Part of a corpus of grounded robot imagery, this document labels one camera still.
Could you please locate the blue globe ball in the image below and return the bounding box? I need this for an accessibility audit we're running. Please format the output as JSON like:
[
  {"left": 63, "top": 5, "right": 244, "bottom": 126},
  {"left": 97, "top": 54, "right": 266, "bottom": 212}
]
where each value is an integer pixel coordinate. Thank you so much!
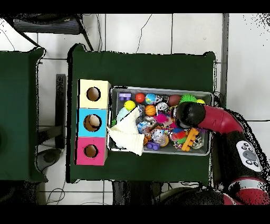
[{"left": 144, "top": 93, "right": 157, "bottom": 105}]

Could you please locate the black upright panel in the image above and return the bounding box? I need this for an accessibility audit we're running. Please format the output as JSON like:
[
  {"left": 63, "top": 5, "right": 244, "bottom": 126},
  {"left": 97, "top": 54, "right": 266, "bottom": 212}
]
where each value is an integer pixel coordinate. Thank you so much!
[{"left": 55, "top": 73, "right": 66, "bottom": 150}]

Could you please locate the brown toy football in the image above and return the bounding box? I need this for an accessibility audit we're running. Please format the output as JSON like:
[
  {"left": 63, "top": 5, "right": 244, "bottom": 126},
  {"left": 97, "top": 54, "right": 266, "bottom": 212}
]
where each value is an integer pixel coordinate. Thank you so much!
[{"left": 167, "top": 94, "right": 182, "bottom": 107}]

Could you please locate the dark green table cloth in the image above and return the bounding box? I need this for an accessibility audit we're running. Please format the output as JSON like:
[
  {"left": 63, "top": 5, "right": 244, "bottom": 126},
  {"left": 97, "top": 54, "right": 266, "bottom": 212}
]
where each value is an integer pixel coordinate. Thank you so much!
[{"left": 66, "top": 43, "right": 217, "bottom": 184}]

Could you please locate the small orange basketball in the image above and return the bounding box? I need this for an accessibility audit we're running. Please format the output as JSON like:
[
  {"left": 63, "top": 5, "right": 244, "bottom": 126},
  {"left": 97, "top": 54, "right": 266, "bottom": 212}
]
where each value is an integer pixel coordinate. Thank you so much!
[{"left": 144, "top": 105, "right": 157, "bottom": 117}]

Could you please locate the silver soda can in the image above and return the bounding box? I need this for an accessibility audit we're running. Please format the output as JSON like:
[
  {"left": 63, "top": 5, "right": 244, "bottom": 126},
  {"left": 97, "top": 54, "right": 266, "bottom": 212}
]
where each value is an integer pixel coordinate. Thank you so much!
[{"left": 157, "top": 101, "right": 169, "bottom": 114}]

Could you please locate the orange toy building block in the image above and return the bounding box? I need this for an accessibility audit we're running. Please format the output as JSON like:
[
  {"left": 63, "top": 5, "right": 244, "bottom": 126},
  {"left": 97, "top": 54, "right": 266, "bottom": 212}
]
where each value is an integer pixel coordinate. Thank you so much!
[{"left": 180, "top": 127, "right": 199, "bottom": 152}]

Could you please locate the wooden box with three holes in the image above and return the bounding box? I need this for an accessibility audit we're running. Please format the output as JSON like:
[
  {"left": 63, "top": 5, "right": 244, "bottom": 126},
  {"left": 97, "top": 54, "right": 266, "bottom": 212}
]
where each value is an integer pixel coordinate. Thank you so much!
[{"left": 74, "top": 79, "right": 112, "bottom": 166}]

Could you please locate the green cloth side table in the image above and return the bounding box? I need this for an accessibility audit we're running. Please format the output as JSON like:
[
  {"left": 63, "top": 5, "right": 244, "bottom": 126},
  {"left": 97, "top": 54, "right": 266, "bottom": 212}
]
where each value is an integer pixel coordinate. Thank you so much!
[{"left": 0, "top": 47, "right": 48, "bottom": 183}]

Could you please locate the black office chair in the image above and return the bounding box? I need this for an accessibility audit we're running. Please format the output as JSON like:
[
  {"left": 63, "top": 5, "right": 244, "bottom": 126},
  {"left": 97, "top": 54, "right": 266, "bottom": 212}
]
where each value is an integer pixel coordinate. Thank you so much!
[{"left": 6, "top": 13, "right": 94, "bottom": 51}]

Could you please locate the yellow plastic ball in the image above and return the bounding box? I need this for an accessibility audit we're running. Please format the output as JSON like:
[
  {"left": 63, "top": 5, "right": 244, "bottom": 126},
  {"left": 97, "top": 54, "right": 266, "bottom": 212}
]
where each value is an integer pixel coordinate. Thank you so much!
[{"left": 123, "top": 100, "right": 136, "bottom": 111}]

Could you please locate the clear mesh bin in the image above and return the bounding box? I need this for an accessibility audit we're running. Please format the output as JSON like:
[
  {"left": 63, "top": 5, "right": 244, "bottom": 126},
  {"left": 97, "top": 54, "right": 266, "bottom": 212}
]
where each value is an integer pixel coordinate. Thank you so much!
[{"left": 107, "top": 85, "right": 214, "bottom": 156}]

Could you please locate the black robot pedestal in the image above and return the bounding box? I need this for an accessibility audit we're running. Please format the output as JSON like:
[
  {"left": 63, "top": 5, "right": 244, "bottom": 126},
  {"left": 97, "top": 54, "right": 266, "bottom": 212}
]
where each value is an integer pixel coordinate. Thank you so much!
[{"left": 111, "top": 180, "right": 164, "bottom": 206}]

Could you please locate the cream waffle cloth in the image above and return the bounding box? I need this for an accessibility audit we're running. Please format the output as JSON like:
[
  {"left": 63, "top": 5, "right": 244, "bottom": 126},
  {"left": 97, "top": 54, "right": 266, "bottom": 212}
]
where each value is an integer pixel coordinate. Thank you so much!
[{"left": 106, "top": 107, "right": 145, "bottom": 156}]

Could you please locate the dark round floor base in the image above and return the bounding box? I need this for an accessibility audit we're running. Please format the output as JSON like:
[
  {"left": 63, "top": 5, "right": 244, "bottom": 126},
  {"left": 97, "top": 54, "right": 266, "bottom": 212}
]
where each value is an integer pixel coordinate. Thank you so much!
[{"left": 34, "top": 147, "right": 63, "bottom": 172}]

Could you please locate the purple toy building block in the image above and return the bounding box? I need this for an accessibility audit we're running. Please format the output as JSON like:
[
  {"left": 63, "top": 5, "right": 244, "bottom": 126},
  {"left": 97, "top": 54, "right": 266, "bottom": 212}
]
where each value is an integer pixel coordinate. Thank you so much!
[{"left": 118, "top": 92, "right": 132, "bottom": 101}]

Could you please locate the red-orange ball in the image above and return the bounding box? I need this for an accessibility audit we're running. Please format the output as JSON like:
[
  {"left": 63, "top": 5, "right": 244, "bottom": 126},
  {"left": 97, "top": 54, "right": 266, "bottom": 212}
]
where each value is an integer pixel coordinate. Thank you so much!
[{"left": 134, "top": 92, "right": 146, "bottom": 104}]

